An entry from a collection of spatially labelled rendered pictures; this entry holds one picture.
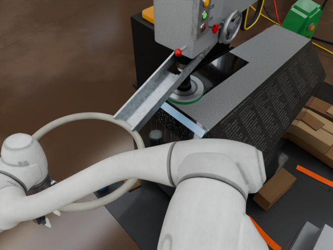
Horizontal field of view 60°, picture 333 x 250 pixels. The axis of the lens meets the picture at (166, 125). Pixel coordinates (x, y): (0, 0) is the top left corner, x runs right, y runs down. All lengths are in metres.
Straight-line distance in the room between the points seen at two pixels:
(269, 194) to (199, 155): 1.60
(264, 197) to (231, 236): 1.64
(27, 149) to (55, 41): 3.01
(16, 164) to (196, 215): 0.54
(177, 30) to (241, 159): 0.80
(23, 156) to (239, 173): 0.56
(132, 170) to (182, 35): 0.73
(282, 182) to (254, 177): 1.66
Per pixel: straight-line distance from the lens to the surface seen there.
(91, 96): 2.89
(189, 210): 0.47
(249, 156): 0.55
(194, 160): 0.55
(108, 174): 0.68
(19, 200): 0.77
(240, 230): 0.49
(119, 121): 1.29
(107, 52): 3.43
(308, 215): 2.29
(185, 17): 1.19
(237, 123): 1.51
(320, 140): 2.48
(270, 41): 2.05
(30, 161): 0.86
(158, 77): 1.41
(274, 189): 2.16
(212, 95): 1.55
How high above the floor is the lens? 1.91
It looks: 49 degrees down
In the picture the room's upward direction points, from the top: straight up
